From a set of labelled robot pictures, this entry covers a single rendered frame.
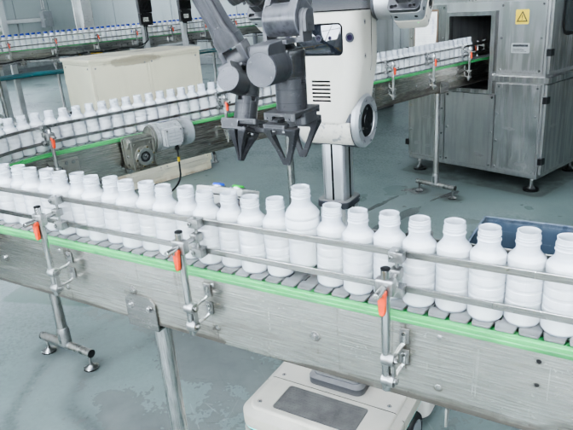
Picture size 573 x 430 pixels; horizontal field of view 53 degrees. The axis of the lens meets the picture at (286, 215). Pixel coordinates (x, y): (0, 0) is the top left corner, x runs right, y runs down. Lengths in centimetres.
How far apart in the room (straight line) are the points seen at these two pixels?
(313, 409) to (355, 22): 122
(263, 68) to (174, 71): 456
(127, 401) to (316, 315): 160
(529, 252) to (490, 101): 386
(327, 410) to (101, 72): 384
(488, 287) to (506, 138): 382
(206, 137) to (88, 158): 63
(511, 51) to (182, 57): 283
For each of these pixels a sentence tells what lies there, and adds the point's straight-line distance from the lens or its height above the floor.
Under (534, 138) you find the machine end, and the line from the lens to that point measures 470.
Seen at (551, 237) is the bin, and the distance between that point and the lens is 164.
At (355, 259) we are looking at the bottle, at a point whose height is 108.
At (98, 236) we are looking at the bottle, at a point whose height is 102.
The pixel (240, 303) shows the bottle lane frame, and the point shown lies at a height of 94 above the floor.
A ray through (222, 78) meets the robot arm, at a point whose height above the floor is 138.
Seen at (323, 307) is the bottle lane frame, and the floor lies 97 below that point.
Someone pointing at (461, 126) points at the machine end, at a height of 46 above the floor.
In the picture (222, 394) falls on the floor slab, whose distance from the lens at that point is 255.
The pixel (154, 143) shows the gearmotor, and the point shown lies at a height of 96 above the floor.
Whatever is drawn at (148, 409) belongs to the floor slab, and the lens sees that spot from 257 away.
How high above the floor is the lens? 154
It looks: 21 degrees down
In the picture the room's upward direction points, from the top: 4 degrees counter-clockwise
